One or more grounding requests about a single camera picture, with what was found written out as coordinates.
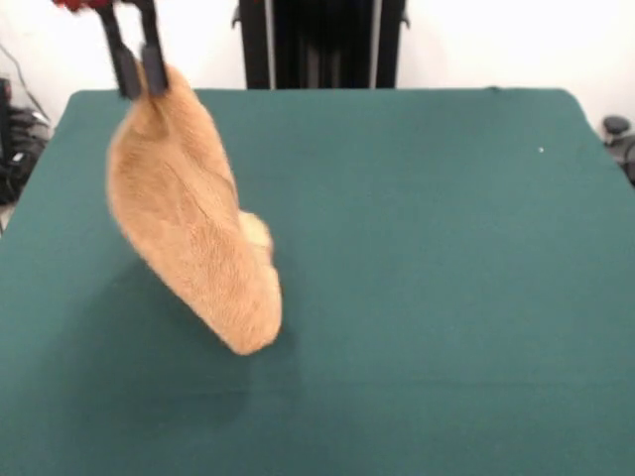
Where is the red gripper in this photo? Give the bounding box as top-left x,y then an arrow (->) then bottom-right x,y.
52,0 -> 170,100

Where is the tan terry towel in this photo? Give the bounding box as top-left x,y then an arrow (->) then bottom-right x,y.
105,63 -> 285,357

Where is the dark green table cloth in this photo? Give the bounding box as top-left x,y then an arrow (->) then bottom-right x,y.
0,86 -> 635,476

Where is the black round stand base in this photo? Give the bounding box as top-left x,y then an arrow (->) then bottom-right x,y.
601,114 -> 635,187

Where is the thin grey cable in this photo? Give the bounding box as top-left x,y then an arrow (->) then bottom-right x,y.
0,42 -> 51,120

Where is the black equipment and cable pile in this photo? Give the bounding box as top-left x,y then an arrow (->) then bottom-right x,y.
0,76 -> 54,207

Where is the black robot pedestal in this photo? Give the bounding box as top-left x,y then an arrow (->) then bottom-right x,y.
230,0 -> 412,90

